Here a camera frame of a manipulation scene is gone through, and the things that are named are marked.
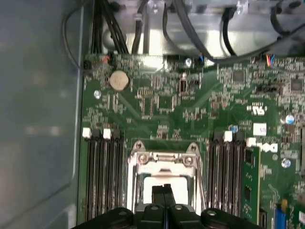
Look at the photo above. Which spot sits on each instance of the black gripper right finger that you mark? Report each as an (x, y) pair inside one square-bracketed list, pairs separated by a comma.
[(181, 217)]

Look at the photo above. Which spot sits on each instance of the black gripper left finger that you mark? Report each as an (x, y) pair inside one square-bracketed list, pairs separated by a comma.
[(155, 214)]

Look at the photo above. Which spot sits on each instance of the silver CPU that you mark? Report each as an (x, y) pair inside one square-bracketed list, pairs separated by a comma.
[(181, 192)]

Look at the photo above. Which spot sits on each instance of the metal locking lever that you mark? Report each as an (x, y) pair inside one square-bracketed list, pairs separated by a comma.
[(129, 181), (200, 179)]

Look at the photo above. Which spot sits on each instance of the metal socket cover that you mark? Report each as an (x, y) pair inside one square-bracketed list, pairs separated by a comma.
[(147, 169)]

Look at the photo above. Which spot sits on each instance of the CPU socket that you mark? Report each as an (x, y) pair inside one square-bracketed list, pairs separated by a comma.
[(140, 158)]

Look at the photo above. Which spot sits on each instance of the blue expansion slot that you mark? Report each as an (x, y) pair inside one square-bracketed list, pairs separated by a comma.
[(280, 214)]

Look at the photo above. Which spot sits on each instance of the green RAM stick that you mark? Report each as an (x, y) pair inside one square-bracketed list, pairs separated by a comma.
[(251, 181)]

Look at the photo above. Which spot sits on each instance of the green motherboard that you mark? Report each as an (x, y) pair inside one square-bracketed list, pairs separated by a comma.
[(181, 112)]

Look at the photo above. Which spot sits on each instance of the white sticker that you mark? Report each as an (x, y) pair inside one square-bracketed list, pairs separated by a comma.
[(259, 129)]

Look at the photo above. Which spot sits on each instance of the silver motherboard screw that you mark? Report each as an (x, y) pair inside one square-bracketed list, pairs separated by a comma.
[(286, 163), (188, 62), (96, 94)]

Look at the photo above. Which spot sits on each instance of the silver coin battery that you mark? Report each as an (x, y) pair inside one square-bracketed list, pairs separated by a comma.
[(119, 80)]

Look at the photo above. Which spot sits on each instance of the silver can capacitor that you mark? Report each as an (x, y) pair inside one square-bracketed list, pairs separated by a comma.
[(289, 118)]

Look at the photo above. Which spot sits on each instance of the black PC case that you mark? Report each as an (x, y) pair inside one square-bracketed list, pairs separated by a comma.
[(35, 119)]

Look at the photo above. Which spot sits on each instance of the silver drive cage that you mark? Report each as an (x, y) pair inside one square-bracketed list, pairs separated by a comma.
[(190, 35)]

